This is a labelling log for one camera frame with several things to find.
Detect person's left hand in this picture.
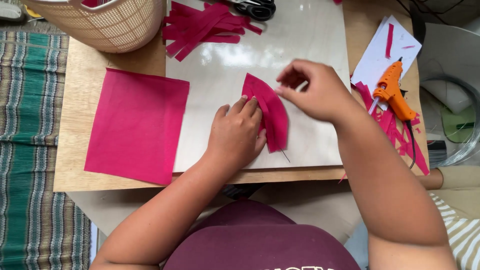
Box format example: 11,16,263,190
207,95,268,170

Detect person's right hand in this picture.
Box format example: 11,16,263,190
275,59,355,125

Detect pink paper petal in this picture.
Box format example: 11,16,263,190
241,73,289,154

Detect white paper sheets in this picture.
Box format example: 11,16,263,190
350,15,422,112

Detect orange glue gun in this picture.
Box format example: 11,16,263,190
368,57,418,122

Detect heap of pink paper scraps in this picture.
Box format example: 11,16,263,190
350,75,431,176

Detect glossy white board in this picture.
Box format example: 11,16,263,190
166,0,352,173

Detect long pink paper strip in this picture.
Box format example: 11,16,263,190
385,23,395,59

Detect square pink paper sheet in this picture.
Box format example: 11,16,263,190
84,68,190,186

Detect black scissors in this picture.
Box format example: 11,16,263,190
227,0,277,22

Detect maroon shirt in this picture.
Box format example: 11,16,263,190
163,199,362,270

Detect pile of pink paper strips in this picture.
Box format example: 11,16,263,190
162,1,263,62

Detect plywood work board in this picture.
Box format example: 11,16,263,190
53,0,430,193

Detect cream woven plastic basket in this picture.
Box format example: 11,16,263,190
20,0,164,53

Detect beige white striped cloth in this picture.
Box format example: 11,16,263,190
428,192,480,270

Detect green striped woven mat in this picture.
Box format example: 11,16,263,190
0,30,93,270

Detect white shoe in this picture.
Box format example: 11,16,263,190
0,0,25,22

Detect black glue gun cable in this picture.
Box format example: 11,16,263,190
405,120,417,170

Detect coil of silver wire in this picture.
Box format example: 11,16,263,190
420,75,480,168

